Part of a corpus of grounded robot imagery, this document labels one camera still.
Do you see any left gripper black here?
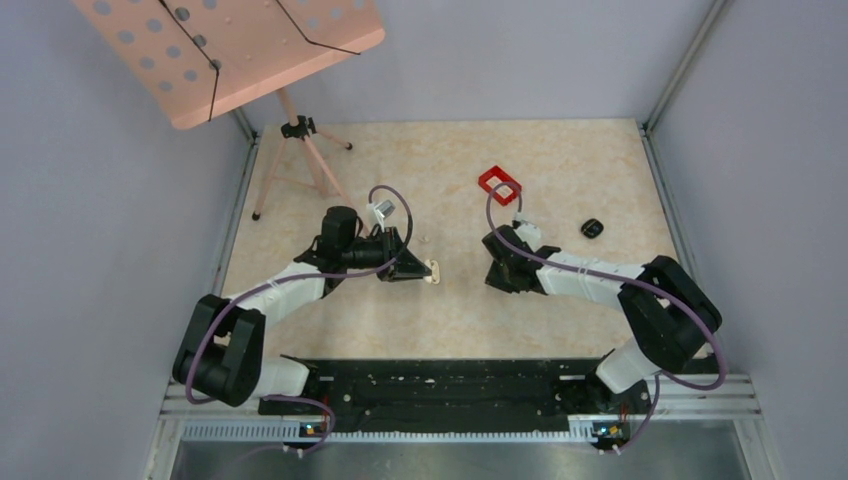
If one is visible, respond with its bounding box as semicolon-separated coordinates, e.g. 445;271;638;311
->
342;226;430;282

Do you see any cream earbud charging case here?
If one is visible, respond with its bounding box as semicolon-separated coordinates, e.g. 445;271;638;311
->
425;259;441;285

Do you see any black earbud charging case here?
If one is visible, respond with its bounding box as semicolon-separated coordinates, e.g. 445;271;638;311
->
580;218;604;239

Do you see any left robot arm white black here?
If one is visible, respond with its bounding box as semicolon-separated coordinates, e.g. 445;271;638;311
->
172;206;437;414

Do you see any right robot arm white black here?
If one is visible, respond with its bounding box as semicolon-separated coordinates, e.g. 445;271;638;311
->
482;222;722;412

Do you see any red plastic tray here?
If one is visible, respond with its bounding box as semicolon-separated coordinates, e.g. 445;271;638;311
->
477;165;522;206

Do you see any pink music stand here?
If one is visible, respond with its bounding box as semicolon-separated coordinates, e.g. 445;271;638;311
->
71;0;387;222

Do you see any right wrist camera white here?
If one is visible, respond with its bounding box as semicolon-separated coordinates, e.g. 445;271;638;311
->
512;212;542;252

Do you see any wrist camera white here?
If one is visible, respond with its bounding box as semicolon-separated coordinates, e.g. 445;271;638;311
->
512;212;542;252
366;200;396;225

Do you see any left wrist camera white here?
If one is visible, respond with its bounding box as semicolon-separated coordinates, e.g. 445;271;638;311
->
366;200;396;225

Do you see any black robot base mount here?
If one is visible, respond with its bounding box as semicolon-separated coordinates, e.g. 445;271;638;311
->
258;359;650;433

